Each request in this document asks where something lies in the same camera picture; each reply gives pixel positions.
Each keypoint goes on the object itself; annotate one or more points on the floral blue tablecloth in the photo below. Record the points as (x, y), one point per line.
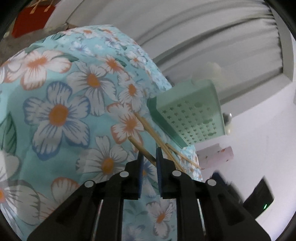
(69, 104)

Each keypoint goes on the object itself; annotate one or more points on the beige silicone ladle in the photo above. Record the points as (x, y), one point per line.
(210, 71)

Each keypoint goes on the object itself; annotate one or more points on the wooden chopstick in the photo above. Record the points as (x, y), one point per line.
(157, 138)
(159, 141)
(142, 150)
(182, 156)

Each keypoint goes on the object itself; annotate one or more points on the pink floral paper roll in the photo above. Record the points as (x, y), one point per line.
(214, 156)

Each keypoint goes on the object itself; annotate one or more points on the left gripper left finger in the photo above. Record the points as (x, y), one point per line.
(94, 210)

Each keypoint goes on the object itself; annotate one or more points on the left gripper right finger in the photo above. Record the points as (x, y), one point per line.
(205, 211)

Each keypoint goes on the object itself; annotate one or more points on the mint green utensil holder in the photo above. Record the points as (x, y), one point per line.
(189, 112)

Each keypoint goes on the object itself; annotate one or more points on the metal spoon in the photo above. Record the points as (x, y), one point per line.
(227, 117)

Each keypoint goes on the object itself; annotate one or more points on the grey curtain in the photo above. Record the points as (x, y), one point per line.
(179, 36)

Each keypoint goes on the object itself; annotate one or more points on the red gift bag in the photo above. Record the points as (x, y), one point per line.
(33, 17)

